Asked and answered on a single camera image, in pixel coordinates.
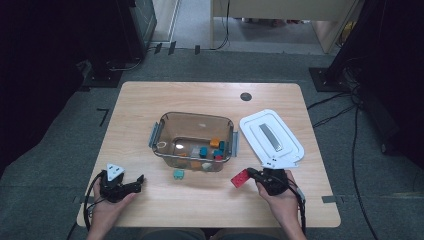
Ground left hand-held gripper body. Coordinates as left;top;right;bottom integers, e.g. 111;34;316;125
99;162;138;204

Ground black hanging cable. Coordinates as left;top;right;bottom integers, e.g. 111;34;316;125
213;0;232;51

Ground person's right hand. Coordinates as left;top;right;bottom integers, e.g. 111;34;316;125
256;170;301;221

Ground dark glass cabinet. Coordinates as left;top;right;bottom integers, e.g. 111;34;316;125
128;0;158;59

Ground long red toy brick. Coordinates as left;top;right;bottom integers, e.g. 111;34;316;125
230;168;250;189

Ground left hand-held gripper cable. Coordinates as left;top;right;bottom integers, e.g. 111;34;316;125
83;170;105;232

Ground white container lid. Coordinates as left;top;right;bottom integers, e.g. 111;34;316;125
239;108;306;167

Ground pale wooden background desk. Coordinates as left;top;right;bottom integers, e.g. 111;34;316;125
209;0;361;55

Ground long black floor cable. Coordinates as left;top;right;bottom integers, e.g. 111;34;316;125
351;106;379;240

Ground black stand base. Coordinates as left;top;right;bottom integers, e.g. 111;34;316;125
308;66;346;93
81;59;124;89

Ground black curtain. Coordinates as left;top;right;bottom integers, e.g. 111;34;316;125
333;0;424;169
0;0;134;176

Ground black corner floor tape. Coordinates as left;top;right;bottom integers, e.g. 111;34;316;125
96;107;110;128

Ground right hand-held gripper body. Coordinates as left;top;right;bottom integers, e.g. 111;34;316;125
255;157;300;197

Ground right hand-held gripper cable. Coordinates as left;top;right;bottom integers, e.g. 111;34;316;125
285;179;308;236

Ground hand-held gripper cable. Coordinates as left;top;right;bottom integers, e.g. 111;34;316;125
83;170;105;232
285;179;308;236

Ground clear brown storage container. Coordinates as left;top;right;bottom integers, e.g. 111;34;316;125
148;111;240;174

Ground person's left hand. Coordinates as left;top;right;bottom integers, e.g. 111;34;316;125
89;179;138;234

